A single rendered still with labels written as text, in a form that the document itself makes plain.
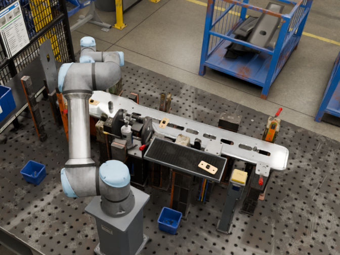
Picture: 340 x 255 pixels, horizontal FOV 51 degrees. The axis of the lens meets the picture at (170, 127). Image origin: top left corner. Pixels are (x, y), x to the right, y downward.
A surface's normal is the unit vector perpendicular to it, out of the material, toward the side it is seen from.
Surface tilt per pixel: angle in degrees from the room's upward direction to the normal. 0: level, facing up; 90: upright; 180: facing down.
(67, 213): 0
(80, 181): 41
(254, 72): 0
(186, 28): 0
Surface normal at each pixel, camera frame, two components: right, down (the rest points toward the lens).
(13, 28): 0.94, 0.28
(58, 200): 0.04, -0.70
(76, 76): 0.11, -0.07
